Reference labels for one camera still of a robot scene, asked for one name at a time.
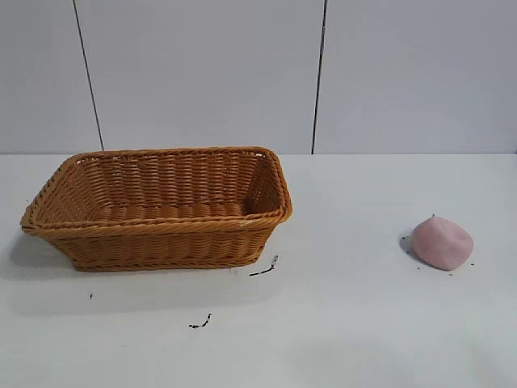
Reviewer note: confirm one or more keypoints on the brown wicker basket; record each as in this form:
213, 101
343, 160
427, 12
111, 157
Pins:
161, 238

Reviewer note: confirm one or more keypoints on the pink peach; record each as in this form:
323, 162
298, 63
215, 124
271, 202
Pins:
442, 243

